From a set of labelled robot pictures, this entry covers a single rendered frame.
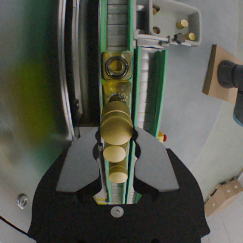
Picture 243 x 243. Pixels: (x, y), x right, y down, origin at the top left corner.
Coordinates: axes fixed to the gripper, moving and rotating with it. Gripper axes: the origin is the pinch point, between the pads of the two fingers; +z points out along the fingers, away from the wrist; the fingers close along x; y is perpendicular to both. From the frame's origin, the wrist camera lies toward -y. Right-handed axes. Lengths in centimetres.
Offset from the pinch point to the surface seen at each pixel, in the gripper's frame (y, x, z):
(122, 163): 9.9, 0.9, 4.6
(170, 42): -12.8, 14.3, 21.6
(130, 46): -10.7, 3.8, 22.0
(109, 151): 5.0, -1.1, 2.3
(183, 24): -24, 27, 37
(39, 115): 0.4, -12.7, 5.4
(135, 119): 9.8, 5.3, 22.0
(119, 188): 59, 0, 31
